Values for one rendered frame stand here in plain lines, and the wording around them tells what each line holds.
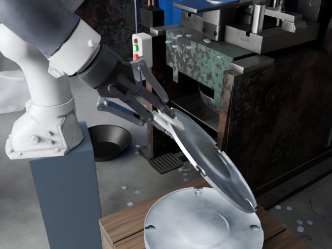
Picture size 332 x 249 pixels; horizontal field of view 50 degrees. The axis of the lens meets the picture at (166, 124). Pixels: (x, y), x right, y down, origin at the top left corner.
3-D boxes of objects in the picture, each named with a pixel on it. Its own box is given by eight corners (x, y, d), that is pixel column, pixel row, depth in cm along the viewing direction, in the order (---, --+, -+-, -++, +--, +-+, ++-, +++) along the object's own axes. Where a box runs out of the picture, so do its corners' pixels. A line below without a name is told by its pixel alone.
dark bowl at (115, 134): (87, 177, 163) (85, 164, 159) (64, 146, 184) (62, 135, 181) (143, 155, 177) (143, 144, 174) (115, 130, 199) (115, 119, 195)
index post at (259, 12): (256, 33, 115) (261, 3, 111) (250, 31, 118) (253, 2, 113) (263, 32, 117) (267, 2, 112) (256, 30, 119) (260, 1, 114)
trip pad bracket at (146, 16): (153, 56, 152) (152, 9, 142) (141, 49, 158) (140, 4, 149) (164, 53, 154) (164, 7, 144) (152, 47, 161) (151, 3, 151)
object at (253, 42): (260, 55, 116) (262, 37, 113) (179, 24, 148) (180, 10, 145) (317, 39, 130) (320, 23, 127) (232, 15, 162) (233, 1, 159)
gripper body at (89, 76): (72, 84, 59) (113, 114, 64) (105, 48, 57) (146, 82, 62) (73, 67, 66) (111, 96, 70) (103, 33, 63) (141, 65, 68)
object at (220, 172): (255, 191, 90) (257, 189, 90) (252, 235, 62) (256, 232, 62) (181, 107, 94) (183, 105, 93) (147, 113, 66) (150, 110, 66)
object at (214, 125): (236, 145, 131) (236, 143, 131) (170, 101, 162) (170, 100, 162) (308, 114, 152) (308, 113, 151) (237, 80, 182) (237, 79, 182)
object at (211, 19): (194, 49, 119) (196, 8, 112) (171, 38, 129) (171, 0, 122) (248, 36, 131) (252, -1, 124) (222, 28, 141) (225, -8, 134)
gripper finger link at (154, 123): (147, 112, 68) (136, 123, 69) (165, 127, 71) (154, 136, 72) (146, 109, 70) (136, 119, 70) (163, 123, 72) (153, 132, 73)
